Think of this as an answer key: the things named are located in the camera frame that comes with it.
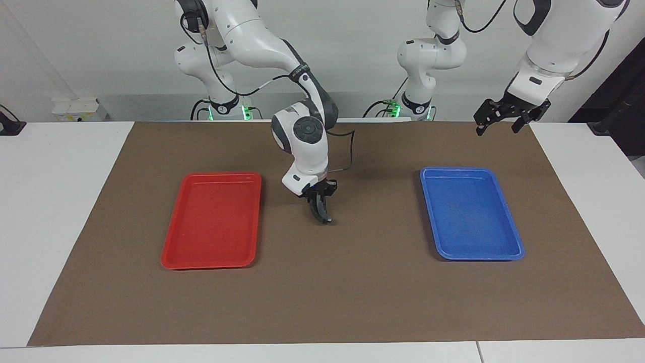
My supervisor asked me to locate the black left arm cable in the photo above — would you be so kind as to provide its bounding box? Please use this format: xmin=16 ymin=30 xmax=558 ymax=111
xmin=454 ymin=0 xmax=611 ymax=80

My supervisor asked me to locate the black base power cable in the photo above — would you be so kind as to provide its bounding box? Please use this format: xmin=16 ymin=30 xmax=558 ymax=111
xmin=190 ymin=98 xmax=210 ymax=122
xmin=362 ymin=90 xmax=404 ymax=119

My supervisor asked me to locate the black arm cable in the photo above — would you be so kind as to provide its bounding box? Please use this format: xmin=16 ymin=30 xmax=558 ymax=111
xmin=454 ymin=0 xmax=611 ymax=80
xmin=180 ymin=9 xmax=356 ymax=174

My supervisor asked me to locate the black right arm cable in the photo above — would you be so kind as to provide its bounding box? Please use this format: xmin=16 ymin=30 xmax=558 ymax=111
xmin=180 ymin=9 xmax=356 ymax=174

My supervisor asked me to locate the black clamp stand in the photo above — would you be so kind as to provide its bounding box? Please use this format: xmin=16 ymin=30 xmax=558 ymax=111
xmin=0 ymin=105 xmax=27 ymax=136

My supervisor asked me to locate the brown table mat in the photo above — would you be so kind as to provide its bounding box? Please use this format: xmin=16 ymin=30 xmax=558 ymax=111
xmin=28 ymin=120 xmax=645 ymax=347

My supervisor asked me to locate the dark stand frame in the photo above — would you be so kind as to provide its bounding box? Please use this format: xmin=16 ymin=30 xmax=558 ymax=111
xmin=568 ymin=38 xmax=645 ymax=158

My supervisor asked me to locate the white wall socket box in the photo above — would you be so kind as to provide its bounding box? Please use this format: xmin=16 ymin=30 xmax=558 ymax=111
xmin=52 ymin=97 xmax=109 ymax=122

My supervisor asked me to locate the blue plastic tray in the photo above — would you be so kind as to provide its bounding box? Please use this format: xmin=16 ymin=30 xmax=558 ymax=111
xmin=419 ymin=167 xmax=526 ymax=261

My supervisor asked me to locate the curved brake shoe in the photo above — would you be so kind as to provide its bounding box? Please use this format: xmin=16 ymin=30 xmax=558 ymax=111
xmin=310 ymin=196 xmax=332 ymax=223

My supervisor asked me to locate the red plastic tray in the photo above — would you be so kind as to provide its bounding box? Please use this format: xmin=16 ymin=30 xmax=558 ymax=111
xmin=161 ymin=171 xmax=263 ymax=270

